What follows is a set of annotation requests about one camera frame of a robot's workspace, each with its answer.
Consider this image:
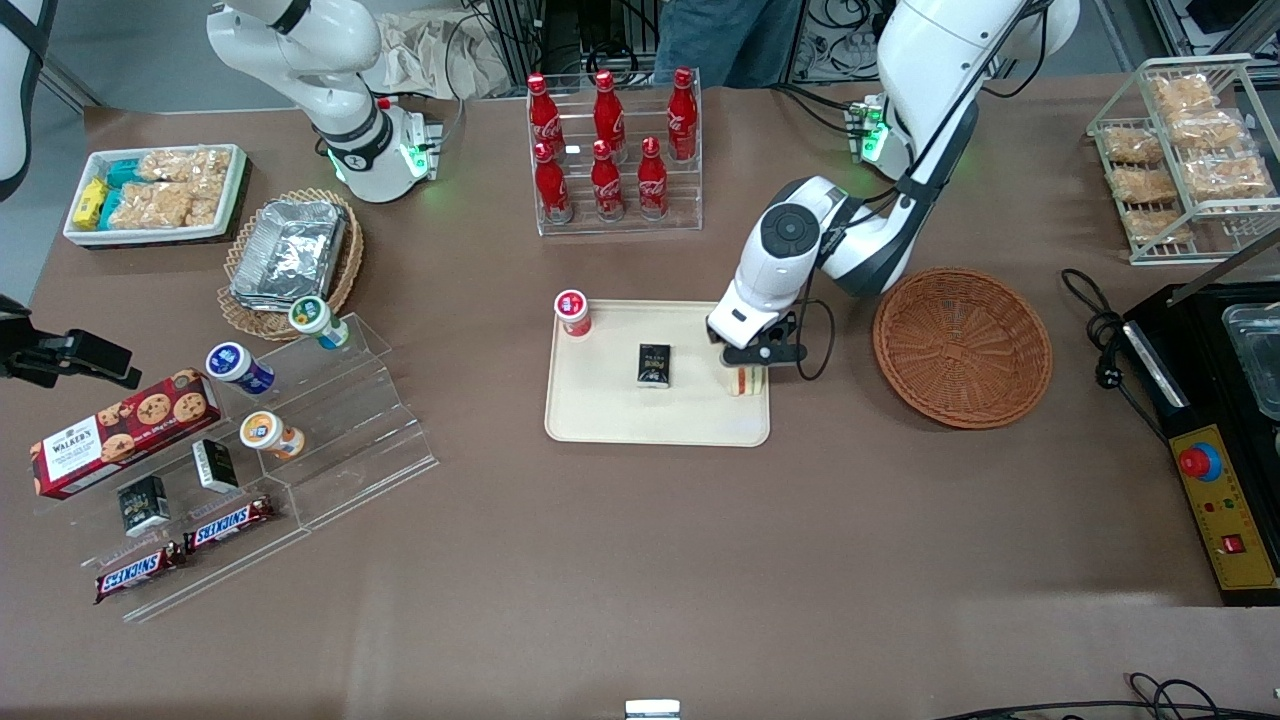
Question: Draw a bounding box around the black looped cable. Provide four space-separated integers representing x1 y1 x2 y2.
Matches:
935 672 1280 720

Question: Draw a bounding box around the grey metal bar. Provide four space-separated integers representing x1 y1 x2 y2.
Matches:
1165 226 1280 307

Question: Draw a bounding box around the clear rice cracker pack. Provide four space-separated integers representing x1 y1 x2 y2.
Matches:
108 180 223 230
138 148 233 187

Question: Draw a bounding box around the red cola bottle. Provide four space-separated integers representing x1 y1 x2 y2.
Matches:
590 139 627 222
666 66 700 163
637 136 670 221
527 72 568 166
593 69 629 163
533 141 574 224

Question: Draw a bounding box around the aluminium foil tray stack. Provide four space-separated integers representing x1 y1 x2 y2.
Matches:
230 198 348 313

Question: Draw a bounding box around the steel appliance tray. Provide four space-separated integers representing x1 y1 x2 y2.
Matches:
1222 303 1280 421

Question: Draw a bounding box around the white wire rack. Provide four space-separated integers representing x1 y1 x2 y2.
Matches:
1087 55 1280 266

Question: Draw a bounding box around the purple label gum bottle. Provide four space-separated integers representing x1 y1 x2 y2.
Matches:
206 342 276 396

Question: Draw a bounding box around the yellow snack packet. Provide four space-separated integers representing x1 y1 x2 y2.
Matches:
73 177 109 231

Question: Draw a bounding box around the clear acrylic stepped stand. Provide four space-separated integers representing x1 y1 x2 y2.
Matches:
35 312 439 623

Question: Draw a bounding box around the light flat wicker basket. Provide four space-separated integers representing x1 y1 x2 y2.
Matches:
218 188 364 341

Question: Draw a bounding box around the red Walkers cookie box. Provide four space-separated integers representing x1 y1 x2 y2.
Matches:
30 368 223 499

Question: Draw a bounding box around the black appliance yellow panel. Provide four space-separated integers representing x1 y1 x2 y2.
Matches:
1120 283 1280 608

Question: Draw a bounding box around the black cable bundle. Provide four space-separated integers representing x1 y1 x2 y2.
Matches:
800 0 896 86

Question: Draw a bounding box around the cream plastic serving tray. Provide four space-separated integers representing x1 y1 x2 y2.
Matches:
544 300 771 448

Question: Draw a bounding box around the red emergency stop button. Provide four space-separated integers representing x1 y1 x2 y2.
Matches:
1177 442 1224 484

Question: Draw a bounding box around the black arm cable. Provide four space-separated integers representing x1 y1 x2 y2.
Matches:
793 288 838 382

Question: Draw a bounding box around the person in blue jeans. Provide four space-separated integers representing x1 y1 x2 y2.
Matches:
655 0 803 87

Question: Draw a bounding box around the bagged golden cracker pack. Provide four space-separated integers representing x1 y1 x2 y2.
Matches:
1148 75 1219 113
1110 165 1181 206
1100 125 1166 166
1168 108 1249 151
1183 152 1276 201
1125 207 1198 247

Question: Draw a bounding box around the green label gum bottle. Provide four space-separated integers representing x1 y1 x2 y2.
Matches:
289 297 351 351

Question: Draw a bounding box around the brown round wicker basket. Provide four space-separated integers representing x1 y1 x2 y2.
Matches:
872 267 1053 430

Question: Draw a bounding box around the white rectangular snack bin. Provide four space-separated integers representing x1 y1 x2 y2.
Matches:
63 144 249 247

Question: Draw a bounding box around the Snickers chocolate bar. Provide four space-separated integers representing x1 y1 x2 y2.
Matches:
95 541 188 604
183 495 276 554

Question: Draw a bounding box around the clear acrylic bottle rack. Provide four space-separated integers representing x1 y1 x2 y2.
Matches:
527 67 703 237

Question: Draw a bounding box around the black power cable with plug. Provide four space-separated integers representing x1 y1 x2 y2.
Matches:
1060 267 1173 443

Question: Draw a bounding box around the orange label gum bottle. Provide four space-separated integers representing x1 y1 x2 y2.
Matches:
239 411 306 461

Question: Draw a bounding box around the red label gum bottle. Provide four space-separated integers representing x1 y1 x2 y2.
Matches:
555 289 593 339

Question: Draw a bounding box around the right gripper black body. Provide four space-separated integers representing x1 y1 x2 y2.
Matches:
0 294 63 389

